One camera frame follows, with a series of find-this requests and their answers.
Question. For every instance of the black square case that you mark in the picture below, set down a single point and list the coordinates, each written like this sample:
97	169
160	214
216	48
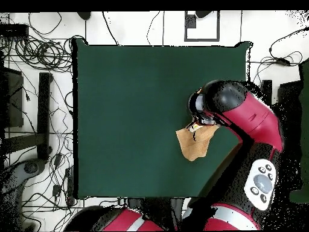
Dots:
14	101
289	96

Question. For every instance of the tan terry towel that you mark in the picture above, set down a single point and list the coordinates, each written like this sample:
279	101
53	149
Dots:
193	147

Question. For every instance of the dark green table cloth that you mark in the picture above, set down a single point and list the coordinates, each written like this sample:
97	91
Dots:
120	96

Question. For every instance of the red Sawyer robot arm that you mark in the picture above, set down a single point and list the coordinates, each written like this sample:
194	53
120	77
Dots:
251	116

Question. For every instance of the black electronics box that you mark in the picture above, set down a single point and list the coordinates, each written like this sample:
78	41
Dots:
14	31

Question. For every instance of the black power adapter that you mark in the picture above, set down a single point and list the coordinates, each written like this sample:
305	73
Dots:
56	190
58	159
282	61

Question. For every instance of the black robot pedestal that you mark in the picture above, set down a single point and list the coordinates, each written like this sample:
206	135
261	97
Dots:
157	205

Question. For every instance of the grey caster base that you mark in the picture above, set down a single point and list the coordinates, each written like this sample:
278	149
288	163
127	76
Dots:
14	178

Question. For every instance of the black power strip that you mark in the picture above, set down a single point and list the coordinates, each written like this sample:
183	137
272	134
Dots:
70	186

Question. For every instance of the grey square floor frame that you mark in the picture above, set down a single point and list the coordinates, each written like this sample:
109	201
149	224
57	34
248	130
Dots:
205	31

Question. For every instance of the black T-shaped stand base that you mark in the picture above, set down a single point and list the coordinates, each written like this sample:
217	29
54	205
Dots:
267	90
44	108

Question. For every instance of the person's black shoe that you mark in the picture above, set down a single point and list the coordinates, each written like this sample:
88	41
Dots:
202	14
84	15

